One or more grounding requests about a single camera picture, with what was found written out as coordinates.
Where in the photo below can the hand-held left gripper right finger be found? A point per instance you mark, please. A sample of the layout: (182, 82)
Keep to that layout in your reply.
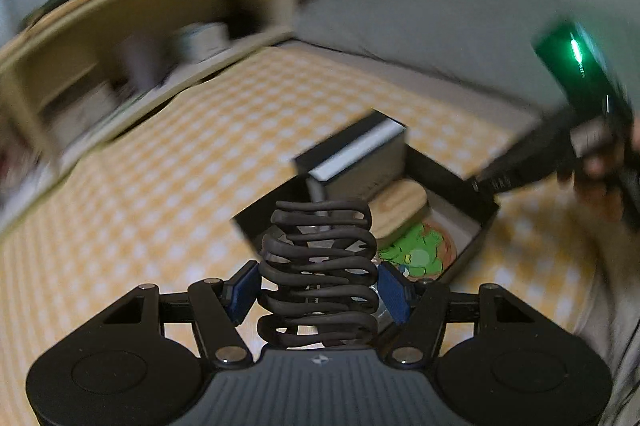
(395, 298)

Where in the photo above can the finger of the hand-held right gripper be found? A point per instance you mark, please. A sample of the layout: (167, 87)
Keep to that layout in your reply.
(530, 155)

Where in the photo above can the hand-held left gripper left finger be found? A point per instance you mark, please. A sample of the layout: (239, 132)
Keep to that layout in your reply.
(240, 298)

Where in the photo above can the green frog coaster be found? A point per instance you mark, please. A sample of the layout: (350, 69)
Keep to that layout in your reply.
(420, 251)

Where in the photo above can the black cardboard box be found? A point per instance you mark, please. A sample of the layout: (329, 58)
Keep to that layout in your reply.
(450, 186)

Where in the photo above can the person's right hand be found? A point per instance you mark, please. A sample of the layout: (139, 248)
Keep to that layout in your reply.
(595, 191)

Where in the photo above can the yellow checkered blanket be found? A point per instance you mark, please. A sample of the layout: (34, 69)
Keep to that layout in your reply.
(150, 206)

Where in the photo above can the white gift box black lid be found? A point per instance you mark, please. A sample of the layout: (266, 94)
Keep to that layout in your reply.
(375, 165)

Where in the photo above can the grey pillow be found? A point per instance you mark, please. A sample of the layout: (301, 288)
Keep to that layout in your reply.
(425, 30)

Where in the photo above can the beige bed sheet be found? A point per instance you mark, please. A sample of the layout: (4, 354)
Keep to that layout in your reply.
(615, 306)

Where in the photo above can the white tissue box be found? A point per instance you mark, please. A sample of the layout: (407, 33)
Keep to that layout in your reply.
(205, 40)

